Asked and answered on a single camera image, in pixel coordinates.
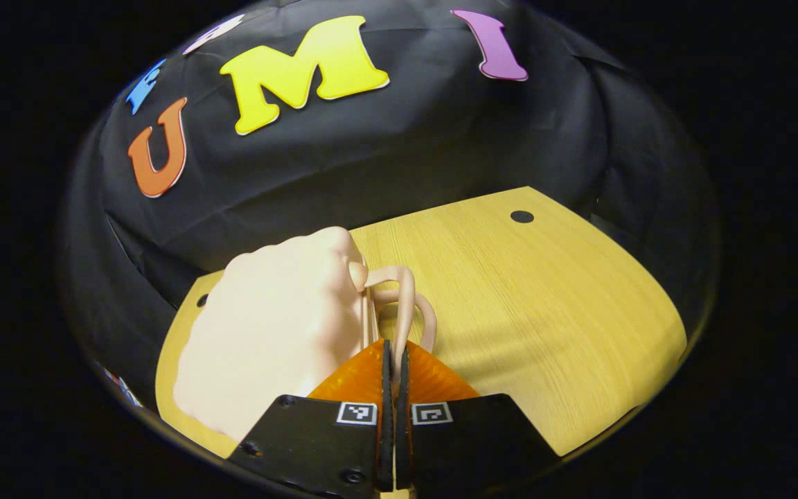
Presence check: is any pink suitcase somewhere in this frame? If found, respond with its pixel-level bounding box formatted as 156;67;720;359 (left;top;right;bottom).
172;226;438;444

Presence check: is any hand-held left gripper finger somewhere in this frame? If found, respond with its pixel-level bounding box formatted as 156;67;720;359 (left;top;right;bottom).
395;340;560;494
227;338;394;496

